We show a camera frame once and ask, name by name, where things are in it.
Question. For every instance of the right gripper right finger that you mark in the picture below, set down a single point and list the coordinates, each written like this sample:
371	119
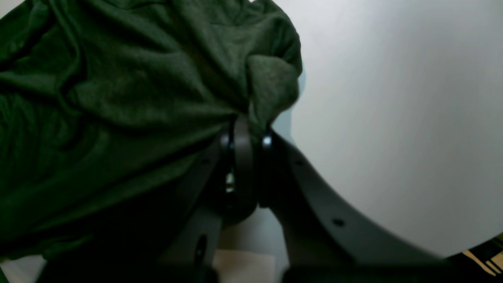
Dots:
320	228

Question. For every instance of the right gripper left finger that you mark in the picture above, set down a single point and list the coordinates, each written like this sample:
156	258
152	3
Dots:
216	191

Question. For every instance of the dark green t-shirt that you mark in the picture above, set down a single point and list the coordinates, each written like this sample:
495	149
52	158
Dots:
106	100

